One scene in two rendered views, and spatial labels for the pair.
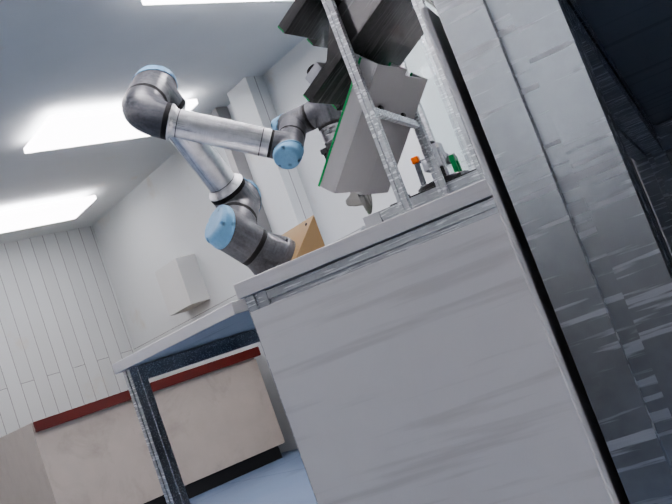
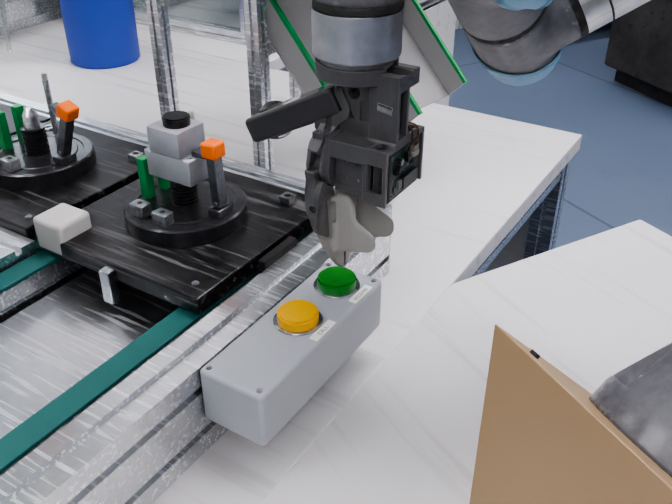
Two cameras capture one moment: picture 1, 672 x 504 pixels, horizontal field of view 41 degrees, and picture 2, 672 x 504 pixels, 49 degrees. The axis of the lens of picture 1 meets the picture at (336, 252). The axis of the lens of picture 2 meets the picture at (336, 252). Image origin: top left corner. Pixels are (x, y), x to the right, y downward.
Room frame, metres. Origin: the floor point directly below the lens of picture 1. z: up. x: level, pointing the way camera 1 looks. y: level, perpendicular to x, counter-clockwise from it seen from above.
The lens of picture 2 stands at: (2.96, -0.01, 1.40)
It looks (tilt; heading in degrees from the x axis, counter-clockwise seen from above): 32 degrees down; 190
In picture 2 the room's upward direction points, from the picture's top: straight up
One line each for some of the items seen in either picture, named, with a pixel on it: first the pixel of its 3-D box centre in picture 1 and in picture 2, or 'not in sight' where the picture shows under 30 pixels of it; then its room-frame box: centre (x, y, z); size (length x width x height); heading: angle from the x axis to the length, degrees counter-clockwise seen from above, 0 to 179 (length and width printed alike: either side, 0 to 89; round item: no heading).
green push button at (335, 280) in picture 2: not in sight; (336, 283); (2.34, -0.13, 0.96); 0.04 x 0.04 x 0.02
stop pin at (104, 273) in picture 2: not in sight; (109, 285); (2.37, -0.37, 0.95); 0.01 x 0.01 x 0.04; 68
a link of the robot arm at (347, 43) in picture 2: (335, 134); (359, 33); (2.35, -0.11, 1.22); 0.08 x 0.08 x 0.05
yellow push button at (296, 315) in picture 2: not in sight; (297, 319); (2.41, -0.15, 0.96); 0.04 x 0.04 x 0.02
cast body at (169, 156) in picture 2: (437, 153); (172, 143); (2.25, -0.33, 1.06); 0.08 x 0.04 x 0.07; 68
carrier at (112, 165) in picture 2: not in sight; (34, 135); (2.15, -0.56, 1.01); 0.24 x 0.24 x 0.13; 68
